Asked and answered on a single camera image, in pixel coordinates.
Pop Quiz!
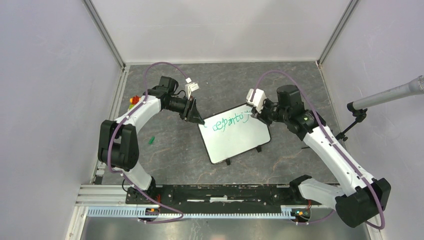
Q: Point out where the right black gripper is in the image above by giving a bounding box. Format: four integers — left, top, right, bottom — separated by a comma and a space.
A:
250, 98, 289, 127

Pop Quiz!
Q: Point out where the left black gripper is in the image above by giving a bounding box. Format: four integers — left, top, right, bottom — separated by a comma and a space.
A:
164, 95, 205, 125

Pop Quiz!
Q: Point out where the small whiteboard with stand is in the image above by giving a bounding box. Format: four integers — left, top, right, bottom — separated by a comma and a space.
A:
197, 104, 271, 164

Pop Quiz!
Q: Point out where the green marker cap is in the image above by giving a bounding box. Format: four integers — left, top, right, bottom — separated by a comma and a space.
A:
148, 136, 155, 145

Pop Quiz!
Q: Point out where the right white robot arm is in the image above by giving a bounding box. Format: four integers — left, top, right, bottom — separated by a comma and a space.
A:
246, 84, 391, 229

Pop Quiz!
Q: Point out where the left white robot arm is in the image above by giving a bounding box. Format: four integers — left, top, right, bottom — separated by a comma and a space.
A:
97, 76, 205, 204

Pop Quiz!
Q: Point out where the black microphone stand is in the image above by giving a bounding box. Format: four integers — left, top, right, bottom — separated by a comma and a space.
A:
335, 108, 368, 142

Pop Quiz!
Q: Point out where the grey microphone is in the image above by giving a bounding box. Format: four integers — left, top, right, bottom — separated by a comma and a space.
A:
347, 75, 424, 112

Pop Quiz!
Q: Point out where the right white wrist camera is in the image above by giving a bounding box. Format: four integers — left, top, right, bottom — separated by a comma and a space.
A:
246, 88, 266, 114

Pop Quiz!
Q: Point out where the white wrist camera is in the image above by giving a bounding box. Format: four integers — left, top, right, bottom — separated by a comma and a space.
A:
246, 88, 266, 114
184, 77, 200, 99

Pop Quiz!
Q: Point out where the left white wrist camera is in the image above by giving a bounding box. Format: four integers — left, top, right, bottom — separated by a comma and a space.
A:
184, 77, 200, 99

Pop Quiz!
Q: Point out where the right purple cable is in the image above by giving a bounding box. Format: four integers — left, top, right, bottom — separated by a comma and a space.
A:
251, 69, 386, 231

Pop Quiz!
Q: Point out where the purple cable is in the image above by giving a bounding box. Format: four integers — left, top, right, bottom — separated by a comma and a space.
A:
105, 61, 188, 224
251, 69, 386, 231

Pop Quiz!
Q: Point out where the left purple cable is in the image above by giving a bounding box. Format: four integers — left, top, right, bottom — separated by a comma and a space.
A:
105, 61, 188, 224

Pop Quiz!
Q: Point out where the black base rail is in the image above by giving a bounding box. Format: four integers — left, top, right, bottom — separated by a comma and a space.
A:
125, 184, 318, 216

